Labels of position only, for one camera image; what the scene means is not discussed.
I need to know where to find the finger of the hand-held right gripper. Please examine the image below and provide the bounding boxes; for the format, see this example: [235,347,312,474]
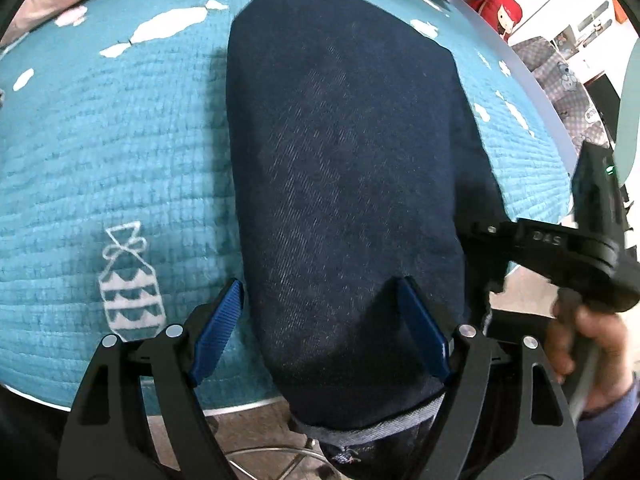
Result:
[462,219,518,293]

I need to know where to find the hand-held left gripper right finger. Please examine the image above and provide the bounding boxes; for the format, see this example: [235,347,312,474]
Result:
[397,276,586,480]

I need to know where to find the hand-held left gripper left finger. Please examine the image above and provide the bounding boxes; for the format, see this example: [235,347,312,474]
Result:
[57,277,246,480]

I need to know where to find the dark denim shirt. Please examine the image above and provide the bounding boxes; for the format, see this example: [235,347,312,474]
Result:
[226,0,511,480]

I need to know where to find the person's right forearm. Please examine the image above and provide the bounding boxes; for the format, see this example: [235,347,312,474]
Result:
[575,375,640,480]

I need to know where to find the person's right hand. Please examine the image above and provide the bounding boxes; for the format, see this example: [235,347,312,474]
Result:
[544,287,636,413]

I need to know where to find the black monitor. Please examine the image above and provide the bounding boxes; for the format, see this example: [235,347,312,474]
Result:
[586,74,623,143]

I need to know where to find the checked bear print tablecloth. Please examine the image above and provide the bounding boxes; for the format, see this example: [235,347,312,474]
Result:
[512,35,613,153]

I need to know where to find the red cartoon bag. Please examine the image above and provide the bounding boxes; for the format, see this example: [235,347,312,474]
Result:
[470,0,523,43]

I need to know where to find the teal bunk bed frame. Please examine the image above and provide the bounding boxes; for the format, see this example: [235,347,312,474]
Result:
[612,35,640,186]

